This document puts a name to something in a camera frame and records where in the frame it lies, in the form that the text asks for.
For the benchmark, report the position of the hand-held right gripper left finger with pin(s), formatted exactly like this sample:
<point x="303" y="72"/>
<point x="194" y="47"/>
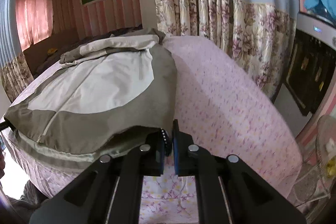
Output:
<point x="158" y="158"/>

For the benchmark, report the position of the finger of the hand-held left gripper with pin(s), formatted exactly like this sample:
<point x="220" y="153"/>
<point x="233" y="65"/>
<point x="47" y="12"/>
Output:
<point x="4" y="124"/>

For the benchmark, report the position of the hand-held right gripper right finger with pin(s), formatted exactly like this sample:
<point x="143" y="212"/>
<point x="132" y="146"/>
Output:
<point x="176" y="155"/>

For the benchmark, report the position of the olive and white jacket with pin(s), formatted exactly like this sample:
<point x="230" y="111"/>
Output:
<point x="105" y="87"/>

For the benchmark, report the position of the pink floral table sheet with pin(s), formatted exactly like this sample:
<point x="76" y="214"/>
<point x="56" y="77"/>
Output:
<point x="223" y="108"/>

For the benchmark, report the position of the dark cloth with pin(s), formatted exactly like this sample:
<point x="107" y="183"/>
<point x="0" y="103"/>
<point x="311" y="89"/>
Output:
<point x="29" y="195"/>

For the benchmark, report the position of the yellow toy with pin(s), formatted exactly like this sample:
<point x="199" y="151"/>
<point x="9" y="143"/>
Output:
<point x="52" y="50"/>

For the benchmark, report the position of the pink window curtain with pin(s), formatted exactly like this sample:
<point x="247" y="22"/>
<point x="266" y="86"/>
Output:
<point x="32" y="14"/>

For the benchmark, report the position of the beige electric fan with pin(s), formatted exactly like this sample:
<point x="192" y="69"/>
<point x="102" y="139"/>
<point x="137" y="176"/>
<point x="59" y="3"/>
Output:
<point x="325" y="158"/>

